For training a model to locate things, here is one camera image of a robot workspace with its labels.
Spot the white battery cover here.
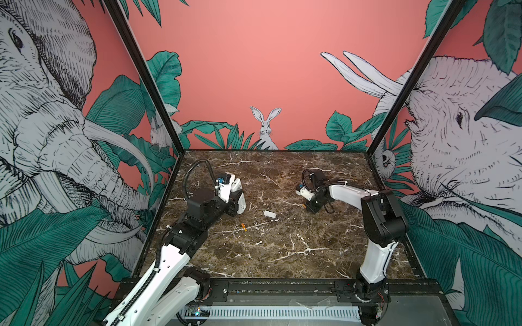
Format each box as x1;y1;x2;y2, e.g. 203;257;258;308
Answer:
263;211;277;220

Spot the left black frame post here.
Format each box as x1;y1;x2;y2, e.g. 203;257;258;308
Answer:
103;0;185;154

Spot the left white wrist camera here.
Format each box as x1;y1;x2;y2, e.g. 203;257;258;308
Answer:
216;173;235;203

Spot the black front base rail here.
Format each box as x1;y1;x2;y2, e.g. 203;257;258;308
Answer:
202;278;446;305

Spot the right black camera cable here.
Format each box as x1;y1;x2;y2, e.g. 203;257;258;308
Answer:
300;169;318;192

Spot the white remote control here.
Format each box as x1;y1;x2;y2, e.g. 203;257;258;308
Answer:
230;178;246;215

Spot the right black frame post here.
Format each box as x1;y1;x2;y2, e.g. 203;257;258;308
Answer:
366;0;466;156

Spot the white slotted cable duct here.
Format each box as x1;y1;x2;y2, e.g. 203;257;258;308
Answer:
180;306;361;322

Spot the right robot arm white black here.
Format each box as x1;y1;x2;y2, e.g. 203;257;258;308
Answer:
296;169;409;302

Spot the black camera cable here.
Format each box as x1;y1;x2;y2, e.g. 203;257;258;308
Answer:
182;159;217;203
300;169;318;192

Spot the left black camera cable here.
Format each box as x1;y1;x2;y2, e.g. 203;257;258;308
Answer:
182;159;217;203

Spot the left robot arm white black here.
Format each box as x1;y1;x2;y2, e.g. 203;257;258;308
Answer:
102;190;246;325

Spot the black frame post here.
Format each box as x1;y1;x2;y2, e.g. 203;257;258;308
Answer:
103;0;185;154
366;0;466;156

